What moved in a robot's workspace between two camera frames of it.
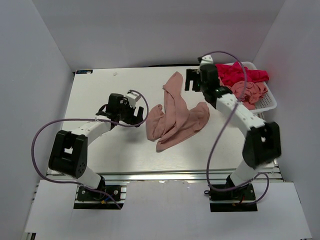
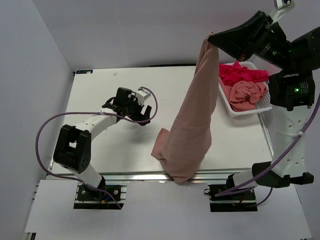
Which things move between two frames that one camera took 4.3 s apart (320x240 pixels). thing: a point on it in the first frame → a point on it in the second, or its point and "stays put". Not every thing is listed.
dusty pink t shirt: (179, 120) → (185, 145)
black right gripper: (187, 85) → (234, 40)
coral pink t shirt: (254, 92) stays put
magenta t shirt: (234, 72) stays put
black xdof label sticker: (84, 71) stays put
